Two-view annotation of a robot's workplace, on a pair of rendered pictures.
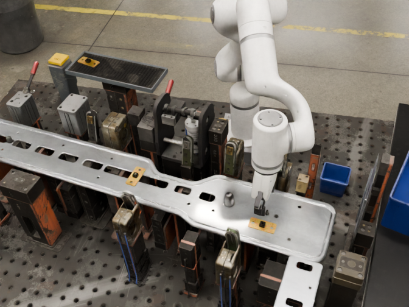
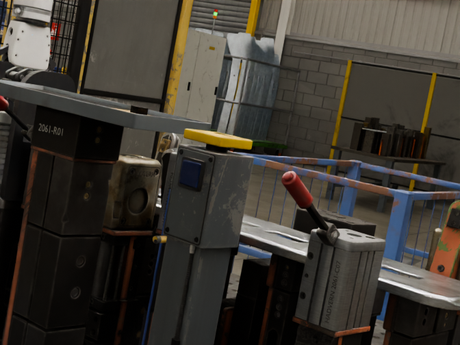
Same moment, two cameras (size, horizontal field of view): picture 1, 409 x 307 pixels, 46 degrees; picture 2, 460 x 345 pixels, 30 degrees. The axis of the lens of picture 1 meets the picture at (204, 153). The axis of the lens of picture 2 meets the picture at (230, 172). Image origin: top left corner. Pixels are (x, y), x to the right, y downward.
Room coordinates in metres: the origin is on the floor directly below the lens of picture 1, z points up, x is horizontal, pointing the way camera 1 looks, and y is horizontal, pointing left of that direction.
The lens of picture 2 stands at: (2.58, 0.86, 1.22)
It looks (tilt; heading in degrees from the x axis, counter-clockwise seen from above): 6 degrees down; 196
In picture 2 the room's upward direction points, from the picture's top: 10 degrees clockwise
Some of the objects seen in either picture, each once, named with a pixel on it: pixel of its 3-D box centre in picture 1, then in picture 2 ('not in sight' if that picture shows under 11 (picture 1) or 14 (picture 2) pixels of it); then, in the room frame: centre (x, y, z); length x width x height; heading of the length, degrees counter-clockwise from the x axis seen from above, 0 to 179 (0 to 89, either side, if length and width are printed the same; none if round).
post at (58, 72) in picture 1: (72, 105); (183, 326); (1.60, 0.55, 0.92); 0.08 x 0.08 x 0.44; 66
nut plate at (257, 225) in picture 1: (262, 224); not in sight; (0.86, -0.16, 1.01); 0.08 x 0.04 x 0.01; 66
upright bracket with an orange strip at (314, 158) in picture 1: (308, 195); not in sight; (1.01, -0.34, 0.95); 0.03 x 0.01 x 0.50; 66
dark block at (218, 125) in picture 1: (219, 166); not in sight; (1.20, -0.05, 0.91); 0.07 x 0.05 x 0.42; 156
